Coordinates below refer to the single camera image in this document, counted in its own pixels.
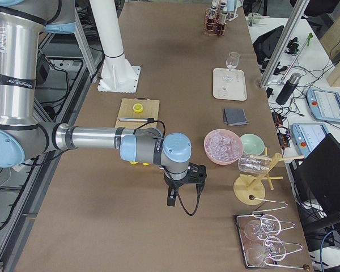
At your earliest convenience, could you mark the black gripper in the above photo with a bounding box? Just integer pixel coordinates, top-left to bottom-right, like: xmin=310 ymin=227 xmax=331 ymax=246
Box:
xmin=164 ymin=163 xmax=207 ymax=206

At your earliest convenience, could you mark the copper wire bottle basket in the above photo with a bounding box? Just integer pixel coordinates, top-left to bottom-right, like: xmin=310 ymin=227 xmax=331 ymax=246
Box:
xmin=203 ymin=7 xmax=228 ymax=36

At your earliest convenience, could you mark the tea bottle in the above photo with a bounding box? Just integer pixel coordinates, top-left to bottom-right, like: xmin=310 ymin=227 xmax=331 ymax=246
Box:
xmin=216 ymin=9 xmax=227 ymax=36
xmin=216 ymin=0 xmax=227 ymax=18
xmin=205 ymin=5 xmax=217 ymax=32

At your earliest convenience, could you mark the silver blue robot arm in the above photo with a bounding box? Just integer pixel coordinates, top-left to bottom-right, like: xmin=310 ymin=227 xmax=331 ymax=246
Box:
xmin=0 ymin=1 xmax=206 ymax=206

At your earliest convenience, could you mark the pink bowl of ice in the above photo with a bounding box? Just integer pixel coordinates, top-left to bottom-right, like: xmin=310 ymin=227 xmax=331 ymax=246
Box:
xmin=203 ymin=129 xmax=243 ymax=165

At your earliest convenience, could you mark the steel cylinder muddler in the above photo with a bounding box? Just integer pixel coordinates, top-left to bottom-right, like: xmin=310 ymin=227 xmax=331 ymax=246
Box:
xmin=118 ymin=117 xmax=155 ymax=123

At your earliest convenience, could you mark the wooden cup drying rack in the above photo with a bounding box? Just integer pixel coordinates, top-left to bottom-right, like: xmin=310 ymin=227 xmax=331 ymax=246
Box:
xmin=233 ymin=153 xmax=304 ymax=205

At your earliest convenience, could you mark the bamboo cutting board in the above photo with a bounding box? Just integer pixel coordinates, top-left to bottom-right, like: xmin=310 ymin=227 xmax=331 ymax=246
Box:
xmin=115 ymin=98 xmax=160 ymax=129

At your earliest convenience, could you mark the halved yellow lemon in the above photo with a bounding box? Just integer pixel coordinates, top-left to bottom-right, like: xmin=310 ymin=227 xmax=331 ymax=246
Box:
xmin=133 ymin=103 xmax=144 ymax=113

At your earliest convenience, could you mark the green empty bowl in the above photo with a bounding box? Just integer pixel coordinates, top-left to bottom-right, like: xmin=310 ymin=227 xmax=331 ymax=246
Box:
xmin=240 ymin=134 xmax=265 ymax=155

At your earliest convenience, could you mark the grey folded cloth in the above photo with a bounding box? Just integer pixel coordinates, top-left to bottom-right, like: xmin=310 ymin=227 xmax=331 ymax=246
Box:
xmin=223 ymin=108 xmax=248 ymax=126

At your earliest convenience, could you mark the black mirror tray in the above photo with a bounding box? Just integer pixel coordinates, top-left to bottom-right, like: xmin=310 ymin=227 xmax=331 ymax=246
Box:
xmin=233 ymin=211 xmax=305 ymax=270

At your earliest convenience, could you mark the cream rabbit tray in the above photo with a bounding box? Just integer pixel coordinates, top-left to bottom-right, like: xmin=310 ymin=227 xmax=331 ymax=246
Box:
xmin=212 ymin=68 xmax=247 ymax=101

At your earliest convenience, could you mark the clear wine glass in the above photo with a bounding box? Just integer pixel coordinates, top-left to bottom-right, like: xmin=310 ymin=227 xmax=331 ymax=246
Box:
xmin=223 ymin=52 xmax=240 ymax=82

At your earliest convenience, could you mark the blue teach pendant near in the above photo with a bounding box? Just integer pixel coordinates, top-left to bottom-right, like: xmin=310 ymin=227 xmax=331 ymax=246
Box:
xmin=291 ymin=122 xmax=329 ymax=158

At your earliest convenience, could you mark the blue teach pendant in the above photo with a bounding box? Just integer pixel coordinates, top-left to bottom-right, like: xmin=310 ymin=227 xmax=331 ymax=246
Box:
xmin=291 ymin=122 xmax=329 ymax=158
xmin=307 ymin=88 xmax=340 ymax=124

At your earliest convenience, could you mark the black laptop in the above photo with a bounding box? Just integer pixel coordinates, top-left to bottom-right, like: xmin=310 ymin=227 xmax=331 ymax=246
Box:
xmin=288 ymin=134 xmax=340 ymax=215

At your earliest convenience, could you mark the black thermos bottle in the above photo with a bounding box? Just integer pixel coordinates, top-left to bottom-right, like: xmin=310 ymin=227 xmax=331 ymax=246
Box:
xmin=275 ymin=73 xmax=301 ymax=105

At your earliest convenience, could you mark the blue teach pendant far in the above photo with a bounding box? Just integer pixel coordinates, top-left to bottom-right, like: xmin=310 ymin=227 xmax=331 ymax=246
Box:
xmin=307 ymin=88 xmax=340 ymax=124

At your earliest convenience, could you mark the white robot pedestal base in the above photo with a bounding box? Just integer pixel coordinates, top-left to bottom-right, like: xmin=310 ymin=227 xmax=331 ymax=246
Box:
xmin=90 ymin=0 xmax=141 ymax=94

